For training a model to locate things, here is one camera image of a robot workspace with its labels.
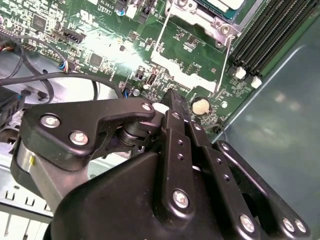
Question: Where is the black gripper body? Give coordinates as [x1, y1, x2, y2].
[44, 151, 236, 240]

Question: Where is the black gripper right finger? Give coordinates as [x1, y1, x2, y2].
[176, 96, 312, 240]

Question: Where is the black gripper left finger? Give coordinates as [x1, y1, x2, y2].
[19, 88, 197, 218]

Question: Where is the metal socket cover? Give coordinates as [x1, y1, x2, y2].
[151, 7, 233, 93]

